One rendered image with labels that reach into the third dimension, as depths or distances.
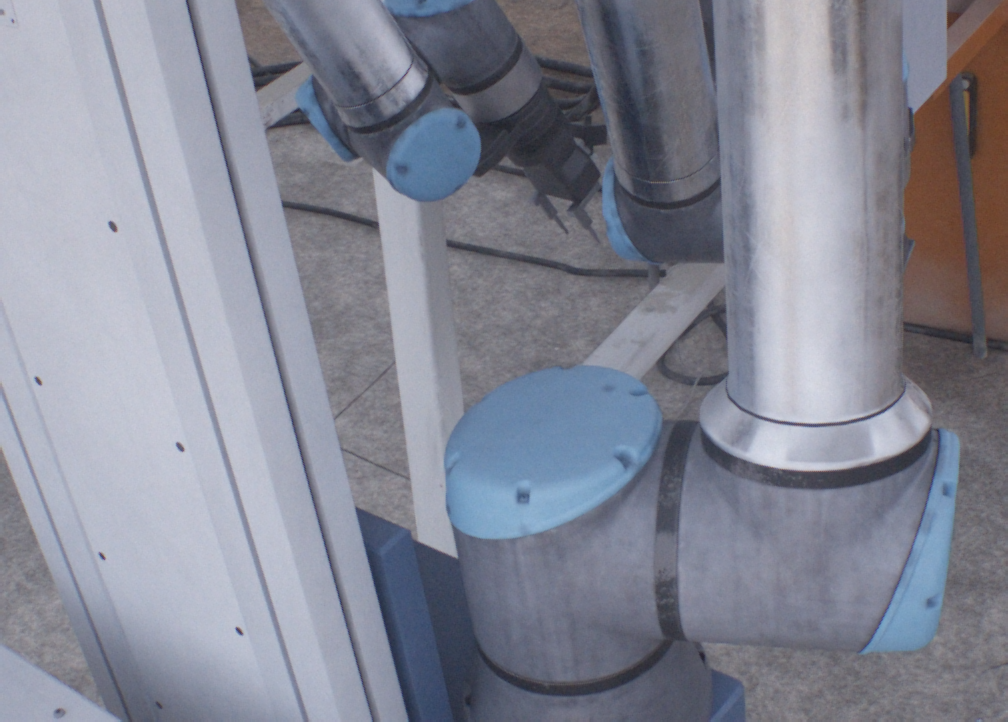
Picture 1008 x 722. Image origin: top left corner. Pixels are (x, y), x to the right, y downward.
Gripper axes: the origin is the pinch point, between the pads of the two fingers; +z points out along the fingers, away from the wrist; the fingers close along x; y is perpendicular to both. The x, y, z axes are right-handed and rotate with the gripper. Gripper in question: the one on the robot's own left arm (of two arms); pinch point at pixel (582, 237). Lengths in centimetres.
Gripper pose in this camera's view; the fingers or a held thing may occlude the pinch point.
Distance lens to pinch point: 179.2
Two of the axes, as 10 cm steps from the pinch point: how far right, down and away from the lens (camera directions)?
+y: 5.8, -7.6, 2.8
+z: 4.8, 6.0, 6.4
